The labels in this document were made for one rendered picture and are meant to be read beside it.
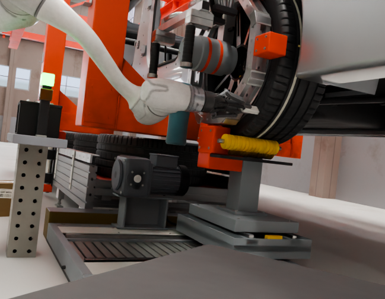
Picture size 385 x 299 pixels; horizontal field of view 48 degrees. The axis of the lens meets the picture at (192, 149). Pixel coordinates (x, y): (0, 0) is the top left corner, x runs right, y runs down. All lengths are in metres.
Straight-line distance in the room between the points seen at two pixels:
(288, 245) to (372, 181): 4.65
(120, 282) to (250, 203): 1.46
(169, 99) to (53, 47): 2.69
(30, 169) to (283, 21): 1.06
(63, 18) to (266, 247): 1.05
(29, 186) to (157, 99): 0.61
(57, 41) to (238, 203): 2.66
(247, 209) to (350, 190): 4.82
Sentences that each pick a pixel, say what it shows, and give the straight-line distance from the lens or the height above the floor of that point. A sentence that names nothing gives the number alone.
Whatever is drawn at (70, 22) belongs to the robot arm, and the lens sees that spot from 1.40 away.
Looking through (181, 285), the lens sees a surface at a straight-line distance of 0.39.
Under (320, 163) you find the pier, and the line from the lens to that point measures 6.68.
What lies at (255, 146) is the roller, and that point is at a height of 0.51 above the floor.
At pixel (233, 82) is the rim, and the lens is 1.84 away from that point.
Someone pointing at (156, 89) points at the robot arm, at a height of 0.64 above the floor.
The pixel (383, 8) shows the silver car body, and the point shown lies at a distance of 1.29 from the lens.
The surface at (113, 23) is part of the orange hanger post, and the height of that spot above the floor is 1.01.
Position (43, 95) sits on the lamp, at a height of 0.59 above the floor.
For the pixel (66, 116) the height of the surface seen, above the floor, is 0.65.
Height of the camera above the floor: 0.46
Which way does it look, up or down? level
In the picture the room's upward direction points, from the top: 6 degrees clockwise
